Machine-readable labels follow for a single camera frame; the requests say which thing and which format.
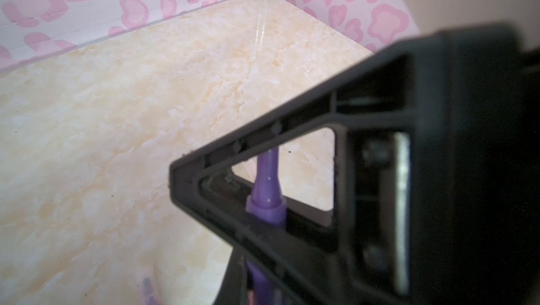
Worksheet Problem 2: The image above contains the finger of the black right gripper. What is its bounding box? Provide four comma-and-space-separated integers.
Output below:
169, 23, 539, 304

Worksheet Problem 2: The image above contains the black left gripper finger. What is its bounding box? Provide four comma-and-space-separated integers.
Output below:
213, 249, 247, 305

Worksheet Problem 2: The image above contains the purple highlighter pen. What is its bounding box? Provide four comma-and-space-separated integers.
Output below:
141, 278, 160, 305
246, 148, 287, 304

